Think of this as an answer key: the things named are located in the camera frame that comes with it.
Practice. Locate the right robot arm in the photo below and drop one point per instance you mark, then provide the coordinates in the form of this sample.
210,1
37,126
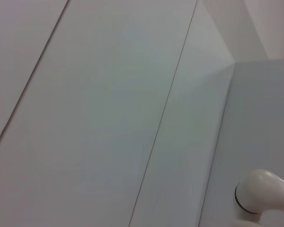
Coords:
262,189

